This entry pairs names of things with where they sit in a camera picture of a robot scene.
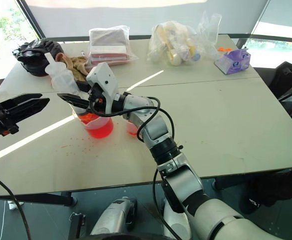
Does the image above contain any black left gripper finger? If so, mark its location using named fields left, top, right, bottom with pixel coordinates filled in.
left=10, top=97, right=50, bottom=124
left=1, top=93, right=43, bottom=109

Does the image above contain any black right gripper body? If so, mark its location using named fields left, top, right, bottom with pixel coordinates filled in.
left=86, top=83, right=107, bottom=116

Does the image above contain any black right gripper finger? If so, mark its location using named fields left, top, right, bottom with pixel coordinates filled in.
left=75, top=79, right=93, bottom=94
left=57, top=93, right=90, bottom=111

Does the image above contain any clear plastic squeeze bottle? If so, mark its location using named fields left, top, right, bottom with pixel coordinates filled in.
left=43, top=52, right=83, bottom=98

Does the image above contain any large cup with red liquid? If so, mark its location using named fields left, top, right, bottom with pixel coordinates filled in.
left=72, top=104, right=115, bottom=139

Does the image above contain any small cup with red liquid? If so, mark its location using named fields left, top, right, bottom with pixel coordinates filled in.
left=125, top=119, right=140, bottom=137

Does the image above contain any brown cloth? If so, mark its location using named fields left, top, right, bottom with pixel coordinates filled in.
left=55, top=52, right=89, bottom=82

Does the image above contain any black bag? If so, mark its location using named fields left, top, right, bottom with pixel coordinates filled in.
left=12, top=38, right=64, bottom=78

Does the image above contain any plastic bag of boxes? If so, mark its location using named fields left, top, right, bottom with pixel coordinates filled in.
left=86, top=24, right=139, bottom=67

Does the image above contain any plastic bag of toys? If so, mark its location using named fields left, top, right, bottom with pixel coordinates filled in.
left=146, top=20, right=204, bottom=67

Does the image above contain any silver robot leg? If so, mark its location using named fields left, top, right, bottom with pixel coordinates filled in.
left=90, top=195, right=138, bottom=236

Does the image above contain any empty clear plastic bag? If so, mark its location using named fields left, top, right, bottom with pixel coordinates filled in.
left=196, top=10, right=223, bottom=61

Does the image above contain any purple tissue pack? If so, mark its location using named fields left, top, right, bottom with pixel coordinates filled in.
left=213, top=48, right=252, bottom=76

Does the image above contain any black shoe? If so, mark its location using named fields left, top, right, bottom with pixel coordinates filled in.
left=239, top=171, right=292, bottom=215

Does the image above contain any black chair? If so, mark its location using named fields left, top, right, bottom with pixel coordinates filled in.
left=254, top=60, right=292, bottom=138

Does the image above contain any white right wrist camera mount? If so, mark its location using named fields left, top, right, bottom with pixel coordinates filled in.
left=85, top=62, right=119, bottom=115

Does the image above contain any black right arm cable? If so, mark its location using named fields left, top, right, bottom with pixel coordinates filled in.
left=88, top=96, right=184, bottom=240

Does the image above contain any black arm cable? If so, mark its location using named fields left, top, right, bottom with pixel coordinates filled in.
left=88, top=96, right=184, bottom=240
left=0, top=169, right=33, bottom=240

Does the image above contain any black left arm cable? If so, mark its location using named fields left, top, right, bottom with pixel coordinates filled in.
left=0, top=169, right=33, bottom=240

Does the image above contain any black table frame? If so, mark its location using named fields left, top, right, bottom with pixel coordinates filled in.
left=0, top=174, right=248, bottom=207

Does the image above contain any black metal bracket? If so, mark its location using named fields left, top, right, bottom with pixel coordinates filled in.
left=69, top=211, right=87, bottom=240

